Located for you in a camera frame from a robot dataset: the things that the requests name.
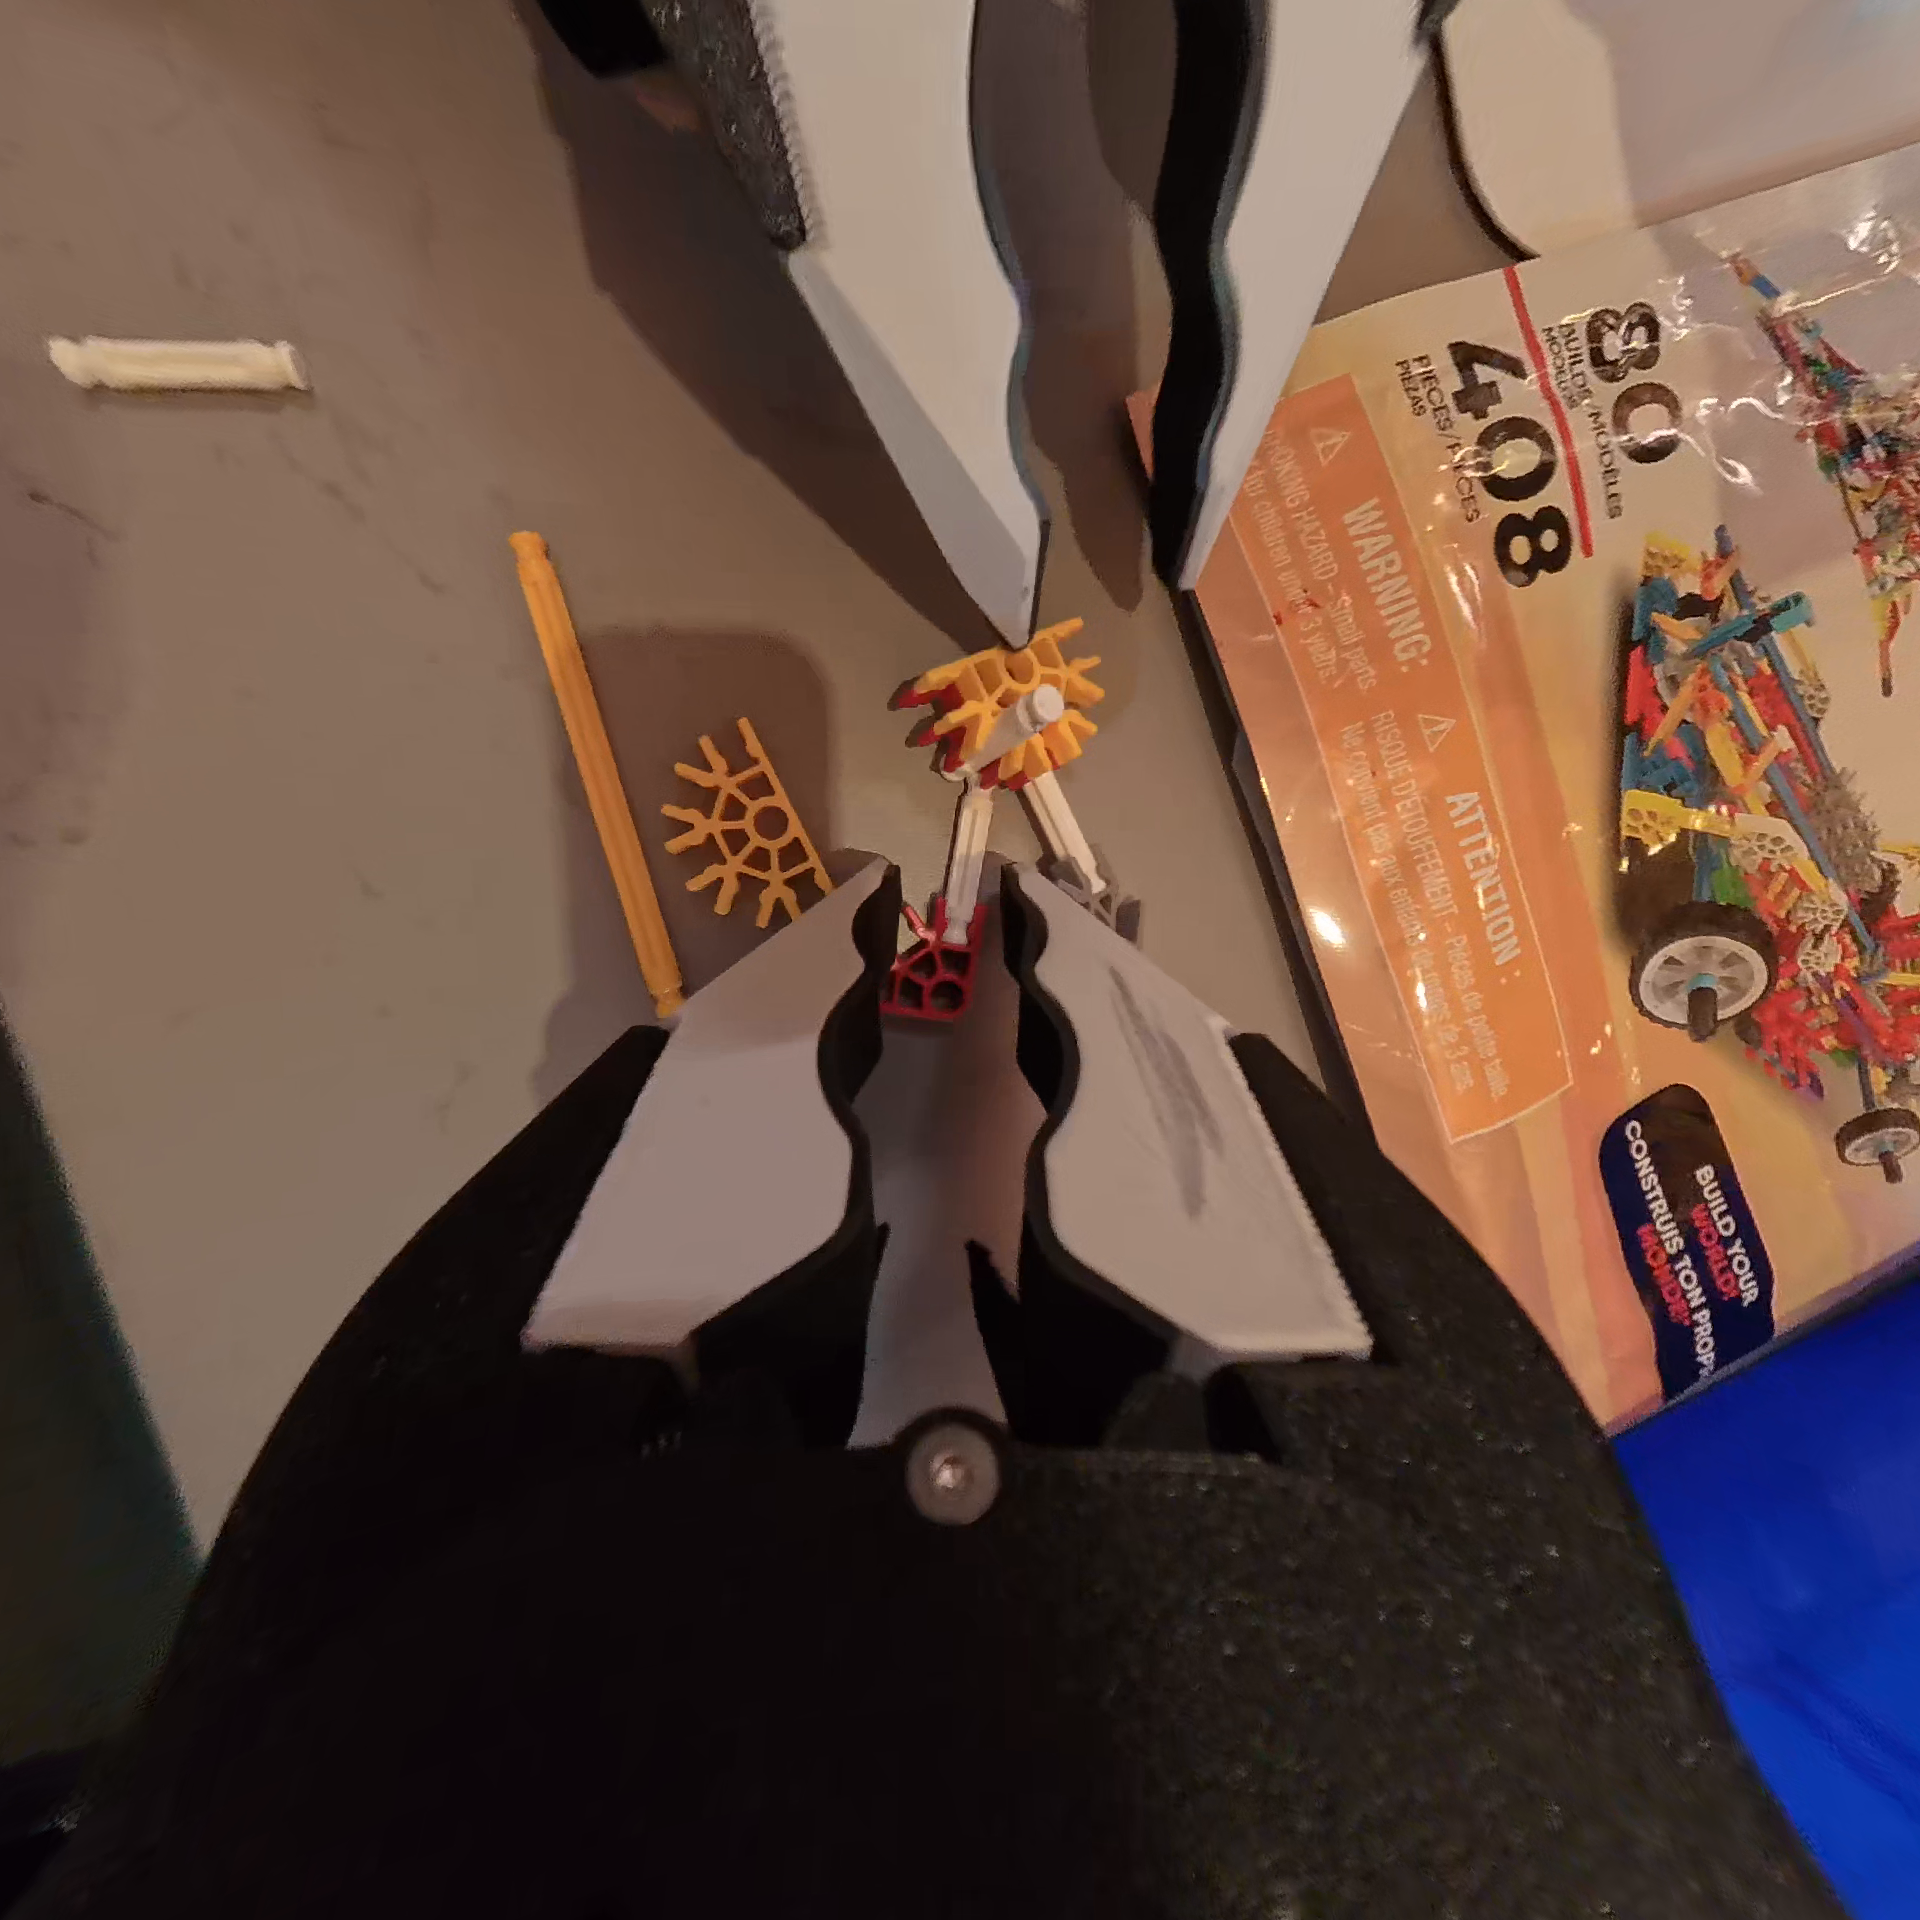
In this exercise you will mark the grey snowflake connector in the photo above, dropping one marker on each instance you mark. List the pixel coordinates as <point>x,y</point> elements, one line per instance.
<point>1096,902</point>

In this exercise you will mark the short white toy rod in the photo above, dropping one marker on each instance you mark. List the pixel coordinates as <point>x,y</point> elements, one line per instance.
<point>172,364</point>

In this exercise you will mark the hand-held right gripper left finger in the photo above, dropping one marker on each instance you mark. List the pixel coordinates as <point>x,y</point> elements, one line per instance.
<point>705,1184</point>

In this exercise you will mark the long yellow toy rod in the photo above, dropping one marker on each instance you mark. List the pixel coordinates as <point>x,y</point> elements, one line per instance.
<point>600,780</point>

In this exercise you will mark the yellow half-round connector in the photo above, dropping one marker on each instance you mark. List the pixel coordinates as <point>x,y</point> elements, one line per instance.
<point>750,886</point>

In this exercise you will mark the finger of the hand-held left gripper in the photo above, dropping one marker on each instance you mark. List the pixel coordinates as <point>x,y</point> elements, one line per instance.
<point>1318,149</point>
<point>885,182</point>

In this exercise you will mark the colourful construction toy bag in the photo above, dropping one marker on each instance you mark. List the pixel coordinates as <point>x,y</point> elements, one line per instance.
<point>1425,902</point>

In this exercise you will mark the blue plastic bin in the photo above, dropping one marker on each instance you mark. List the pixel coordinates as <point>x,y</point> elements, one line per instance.
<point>1800,1575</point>

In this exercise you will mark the red and yellow connector cluster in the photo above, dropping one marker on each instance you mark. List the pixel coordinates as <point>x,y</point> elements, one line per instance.
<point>974,697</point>

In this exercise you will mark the red corner connector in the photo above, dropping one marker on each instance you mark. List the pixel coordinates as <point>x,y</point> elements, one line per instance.
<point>930,983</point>

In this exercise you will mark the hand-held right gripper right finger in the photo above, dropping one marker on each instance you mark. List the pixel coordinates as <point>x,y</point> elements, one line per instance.
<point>1201,1201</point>

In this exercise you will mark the dark dotted surface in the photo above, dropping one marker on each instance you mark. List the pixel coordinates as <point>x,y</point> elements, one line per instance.
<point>76,1424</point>

